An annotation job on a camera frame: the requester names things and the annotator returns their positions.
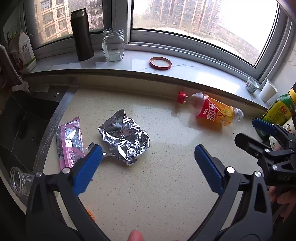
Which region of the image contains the pink foil snack wrapper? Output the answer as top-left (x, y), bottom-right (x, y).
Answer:
top-left (56, 117), bottom-right (85, 170)

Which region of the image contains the silver foil wrapper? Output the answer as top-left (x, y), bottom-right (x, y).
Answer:
top-left (98, 109), bottom-right (151, 166)

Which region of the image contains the orange red plastic drink bottle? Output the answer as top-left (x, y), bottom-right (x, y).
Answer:
top-left (177, 92), bottom-right (244, 126)

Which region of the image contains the orange rimmed jar lid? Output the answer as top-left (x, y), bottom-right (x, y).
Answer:
top-left (86, 209), bottom-right (95, 221)

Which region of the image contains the person's right hand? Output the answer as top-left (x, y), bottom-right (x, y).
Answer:
top-left (268, 186), bottom-right (295, 221)

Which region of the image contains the green yellow oil bottle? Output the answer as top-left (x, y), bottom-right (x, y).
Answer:
top-left (261, 94), bottom-right (295, 126)

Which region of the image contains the white paper cup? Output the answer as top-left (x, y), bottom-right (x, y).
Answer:
top-left (259, 79), bottom-right (278, 103)

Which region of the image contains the small patterned ceramic cup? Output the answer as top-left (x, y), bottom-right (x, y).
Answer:
top-left (245, 78), bottom-right (259, 93)

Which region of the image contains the black kitchen sink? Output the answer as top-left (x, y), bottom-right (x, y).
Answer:
top-left (1, 86), bottom-right (66, 172)

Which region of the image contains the white faucet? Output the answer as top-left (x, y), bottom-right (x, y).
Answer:
top-left (1, 45), bottom-right (29, 92)

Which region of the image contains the black thermos flask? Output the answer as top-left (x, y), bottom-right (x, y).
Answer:
top-left (70, 8), bottom-right (94, 61)

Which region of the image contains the clear glass mug jar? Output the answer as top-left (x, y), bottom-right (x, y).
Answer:
top-left (102, 28), bottom-right (125, 62)

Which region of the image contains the white green detergent carton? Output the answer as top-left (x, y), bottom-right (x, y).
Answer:
top-left (9, 31), bottom-right (37, 74)

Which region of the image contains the red jar lid ring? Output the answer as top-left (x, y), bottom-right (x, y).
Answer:
top-left (149, 56), bottom-right (173, 71)

